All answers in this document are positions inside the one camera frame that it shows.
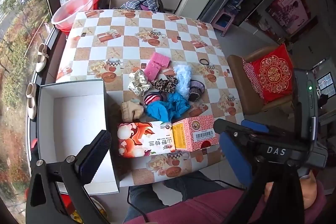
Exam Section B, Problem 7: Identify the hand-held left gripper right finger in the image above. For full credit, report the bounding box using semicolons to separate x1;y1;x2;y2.
220;132;306;224

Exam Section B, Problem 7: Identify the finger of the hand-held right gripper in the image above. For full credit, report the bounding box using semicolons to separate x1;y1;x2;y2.
213;118;263;146
241;119;270;133

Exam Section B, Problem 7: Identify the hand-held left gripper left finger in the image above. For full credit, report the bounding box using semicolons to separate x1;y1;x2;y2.
25;130;112;224

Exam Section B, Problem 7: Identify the white cardboard box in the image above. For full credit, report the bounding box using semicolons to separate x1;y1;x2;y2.
37;79;122;196

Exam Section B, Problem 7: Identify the purple black knitted headband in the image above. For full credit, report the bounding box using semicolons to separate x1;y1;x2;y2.
188;80;207;102

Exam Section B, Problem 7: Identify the blue cloth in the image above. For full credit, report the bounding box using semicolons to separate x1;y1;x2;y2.
144;102;172;122
167;93;191;118

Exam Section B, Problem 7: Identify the light blue fluffy sock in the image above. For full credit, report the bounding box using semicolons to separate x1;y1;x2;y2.
173;64;194;100

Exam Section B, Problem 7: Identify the beige knitted sock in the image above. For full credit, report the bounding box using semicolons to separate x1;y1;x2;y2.
120;99;145;121

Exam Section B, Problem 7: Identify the leopard print scrunchie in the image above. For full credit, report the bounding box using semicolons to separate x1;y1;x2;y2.
151;76;179;92

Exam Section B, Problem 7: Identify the pink black knitted sock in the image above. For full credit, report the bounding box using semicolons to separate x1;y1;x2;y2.
144;91;168;107

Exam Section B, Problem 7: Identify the pink knitted cloth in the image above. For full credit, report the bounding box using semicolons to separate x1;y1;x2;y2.
143;52;171;81

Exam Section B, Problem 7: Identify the cream polka dot scrunchie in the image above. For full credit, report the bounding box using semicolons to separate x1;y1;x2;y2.
128;70;152;97

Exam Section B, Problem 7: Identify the person's right forearm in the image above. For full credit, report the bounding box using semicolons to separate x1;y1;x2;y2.
262;170;328;224

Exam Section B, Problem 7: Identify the brown chair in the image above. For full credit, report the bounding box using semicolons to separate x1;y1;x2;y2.
226;46;295;119

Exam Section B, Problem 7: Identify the red yellow tissue box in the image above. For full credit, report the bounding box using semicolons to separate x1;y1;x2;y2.
172;115;221;153

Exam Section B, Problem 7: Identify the red checkered cloth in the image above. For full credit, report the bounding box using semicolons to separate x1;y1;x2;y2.
242;57;266;99

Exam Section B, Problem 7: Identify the red patterned cushion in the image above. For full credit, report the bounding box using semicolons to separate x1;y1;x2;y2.
251;44;296;105

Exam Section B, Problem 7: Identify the red plastic stool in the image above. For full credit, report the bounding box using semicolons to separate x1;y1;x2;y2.
30;139;76;217

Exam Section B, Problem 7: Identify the orange printed carton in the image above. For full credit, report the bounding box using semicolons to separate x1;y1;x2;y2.
117;120;176;159

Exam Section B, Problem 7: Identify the person's pink sweater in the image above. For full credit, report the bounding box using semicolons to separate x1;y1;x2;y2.
123;186;264;224

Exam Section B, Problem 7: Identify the pink plastic stool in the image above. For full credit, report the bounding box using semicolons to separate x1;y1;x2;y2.
211;7;237;37

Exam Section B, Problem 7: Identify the checkered printed tablecloth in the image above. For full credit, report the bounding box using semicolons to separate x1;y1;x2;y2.
55;9;246;187

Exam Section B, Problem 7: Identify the plaid clothing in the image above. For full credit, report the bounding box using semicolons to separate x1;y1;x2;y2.
121;0;160;13

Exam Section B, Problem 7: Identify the pink plastic basin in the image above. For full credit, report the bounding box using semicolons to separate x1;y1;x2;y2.
51;0;95;31

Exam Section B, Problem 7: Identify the cream strap shoe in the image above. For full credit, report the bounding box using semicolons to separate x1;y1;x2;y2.
26;83;39;120
35;43;49;73

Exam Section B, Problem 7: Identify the pink wall poster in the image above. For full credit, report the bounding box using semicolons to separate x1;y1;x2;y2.
266;0;311;36

